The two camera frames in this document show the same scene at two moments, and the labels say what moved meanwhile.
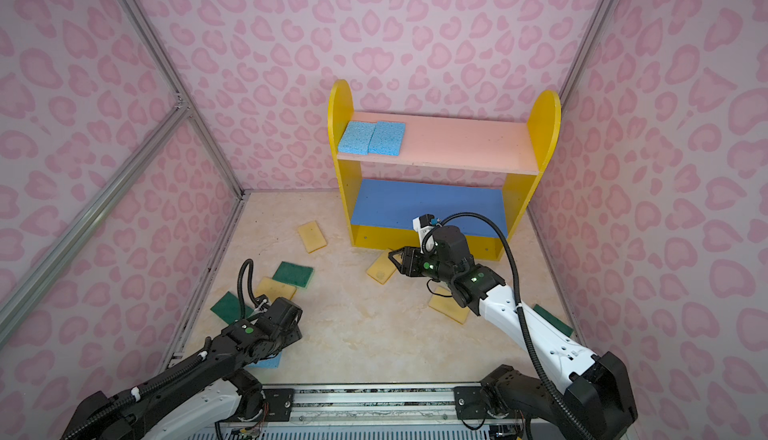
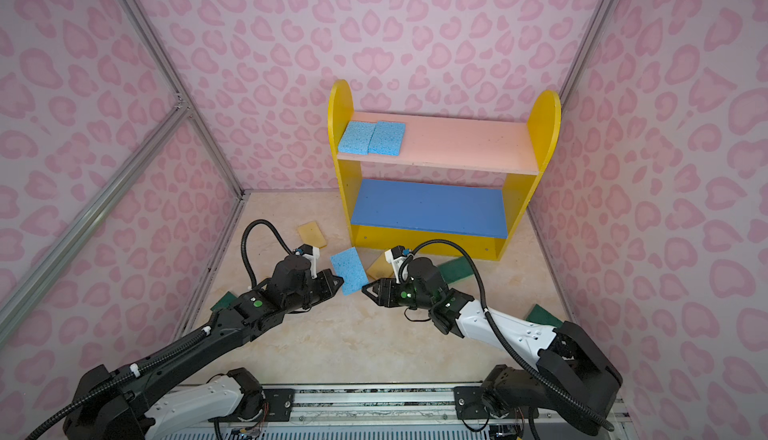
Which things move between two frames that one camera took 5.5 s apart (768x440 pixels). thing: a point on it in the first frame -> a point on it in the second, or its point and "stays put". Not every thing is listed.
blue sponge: x=356 y=138 stays put
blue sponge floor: x=269 y=363 -> x=348 y=266
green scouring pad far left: x=228 y=308 stays put
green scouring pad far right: x=553 y=320 stays put
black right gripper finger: x=405 y=250 -> x=372 y=289
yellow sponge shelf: x=383 y=268 stays put
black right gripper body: x=424 y=265 -> x=404 y=295
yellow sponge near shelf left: x=312 y=236 stays put
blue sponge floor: x=387 y=138 stays put
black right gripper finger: x=404 y=266 -> x=376 y=293
